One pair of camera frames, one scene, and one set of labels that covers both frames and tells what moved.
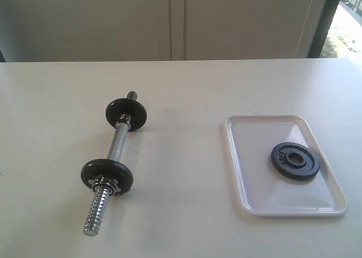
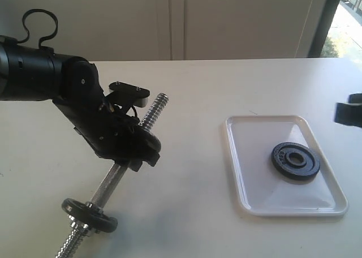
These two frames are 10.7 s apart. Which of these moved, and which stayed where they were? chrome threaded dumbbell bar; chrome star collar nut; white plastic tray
Moved: chrome star collar nut; chrome threaded dumbbell bar
Stayed: white plastic tray
